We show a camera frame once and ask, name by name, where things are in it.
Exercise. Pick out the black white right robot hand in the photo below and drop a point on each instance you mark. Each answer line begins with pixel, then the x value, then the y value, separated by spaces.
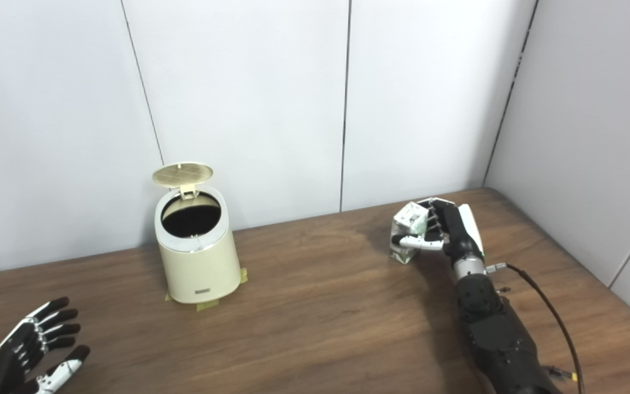
pixel 460 232

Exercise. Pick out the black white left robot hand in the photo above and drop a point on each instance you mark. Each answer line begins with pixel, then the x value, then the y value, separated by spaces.
pixel 3 366

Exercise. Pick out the white green milk carton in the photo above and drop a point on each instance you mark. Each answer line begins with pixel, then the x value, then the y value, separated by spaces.
pixel 409 219

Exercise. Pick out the cream round bin lid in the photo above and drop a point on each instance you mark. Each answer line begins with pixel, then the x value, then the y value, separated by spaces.
pixel 182 174

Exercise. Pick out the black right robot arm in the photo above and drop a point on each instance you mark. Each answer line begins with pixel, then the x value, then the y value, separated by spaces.
pixel 490 328

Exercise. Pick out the cream-colored bin body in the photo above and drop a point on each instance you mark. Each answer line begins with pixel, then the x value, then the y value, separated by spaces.
pixel 200 268

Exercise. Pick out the wide yellow tape piece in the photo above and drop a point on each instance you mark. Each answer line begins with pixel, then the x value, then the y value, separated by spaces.
pixel 207 305

